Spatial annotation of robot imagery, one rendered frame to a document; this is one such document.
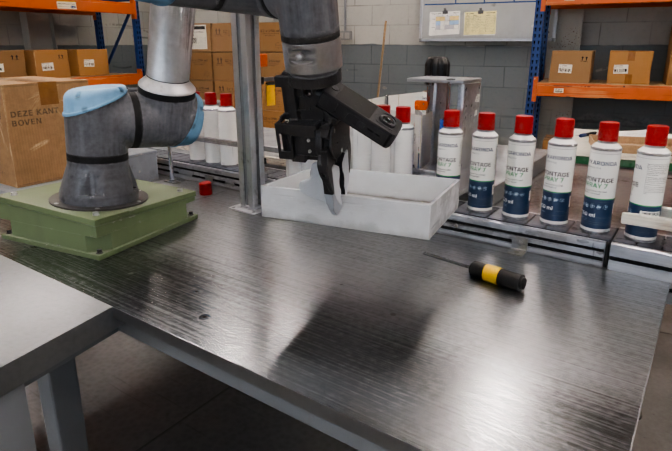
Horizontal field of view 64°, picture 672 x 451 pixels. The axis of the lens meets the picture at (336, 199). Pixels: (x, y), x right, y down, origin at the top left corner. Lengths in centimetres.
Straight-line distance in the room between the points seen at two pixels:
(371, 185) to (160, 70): 48
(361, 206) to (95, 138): 57
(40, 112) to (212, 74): 357
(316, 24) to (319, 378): 42
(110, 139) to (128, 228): 18
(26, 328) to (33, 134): 84
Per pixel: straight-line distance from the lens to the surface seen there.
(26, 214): 122
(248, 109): 126
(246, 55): 125
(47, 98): 166
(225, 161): 155
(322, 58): 68
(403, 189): 96
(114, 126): 113
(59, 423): 137
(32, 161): 165
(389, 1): 592
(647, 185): 106
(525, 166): 110
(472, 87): 125
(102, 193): 114
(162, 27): 112
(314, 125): 71
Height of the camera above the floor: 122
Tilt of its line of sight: 16 degrees down
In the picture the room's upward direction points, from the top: straight up
